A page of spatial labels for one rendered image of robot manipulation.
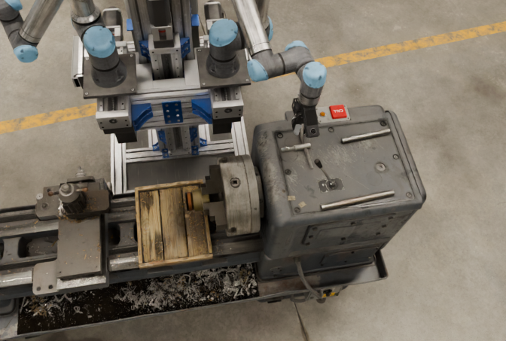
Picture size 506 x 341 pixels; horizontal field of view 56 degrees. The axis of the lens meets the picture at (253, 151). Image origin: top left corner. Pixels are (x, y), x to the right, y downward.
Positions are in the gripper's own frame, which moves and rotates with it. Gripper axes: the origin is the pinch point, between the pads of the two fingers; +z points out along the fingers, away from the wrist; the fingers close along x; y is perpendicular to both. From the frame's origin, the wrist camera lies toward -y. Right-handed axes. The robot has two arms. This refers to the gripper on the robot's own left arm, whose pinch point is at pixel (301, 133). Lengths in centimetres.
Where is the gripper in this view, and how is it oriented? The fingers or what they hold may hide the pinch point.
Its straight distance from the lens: 183.9
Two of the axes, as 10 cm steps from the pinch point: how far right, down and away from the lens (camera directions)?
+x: -9.8, 1.2, -1.3
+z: -0.6, 5.0, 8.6
